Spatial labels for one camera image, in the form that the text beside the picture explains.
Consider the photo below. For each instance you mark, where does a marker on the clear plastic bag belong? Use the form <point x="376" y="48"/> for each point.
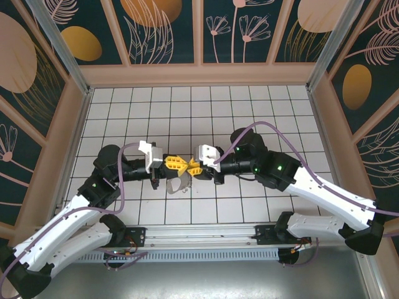
<point x="169" y="188"/>

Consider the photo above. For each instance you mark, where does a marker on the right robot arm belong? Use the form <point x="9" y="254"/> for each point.
<point x="330" y="196"/>

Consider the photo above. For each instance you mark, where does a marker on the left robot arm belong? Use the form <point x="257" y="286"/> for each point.
<point x="62" y="230"/>

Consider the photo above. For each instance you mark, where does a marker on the small circuit board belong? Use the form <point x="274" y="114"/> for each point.
<point x="117" y="253"/>

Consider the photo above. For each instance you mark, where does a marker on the grey sheet metal panel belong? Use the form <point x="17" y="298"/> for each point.
<point x="199" y="280"/>

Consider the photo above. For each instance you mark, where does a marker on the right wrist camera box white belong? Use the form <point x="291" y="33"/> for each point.
<point x="207" y="152"/>

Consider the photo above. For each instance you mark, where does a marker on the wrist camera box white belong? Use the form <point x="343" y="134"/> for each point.
<point x="207" y="152"/>
<point x="152" y="155"/>

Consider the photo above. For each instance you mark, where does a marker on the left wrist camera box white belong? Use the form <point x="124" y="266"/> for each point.
<point x="152" y="155"/>

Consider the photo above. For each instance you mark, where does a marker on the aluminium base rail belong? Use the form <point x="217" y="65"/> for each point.
<point x="199" y="235"/>

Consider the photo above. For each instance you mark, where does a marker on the aluminium table side rail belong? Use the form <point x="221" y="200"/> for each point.
<point x="320" y="124"/>

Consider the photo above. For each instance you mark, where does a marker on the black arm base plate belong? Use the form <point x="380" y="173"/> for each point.
<point x="265" y="235"/>
<point x="137" y="235"/>

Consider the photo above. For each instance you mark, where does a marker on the aluminium frame post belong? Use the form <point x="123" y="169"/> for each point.
<point x="64" y="43"/>
<point x="333" y="43"/>

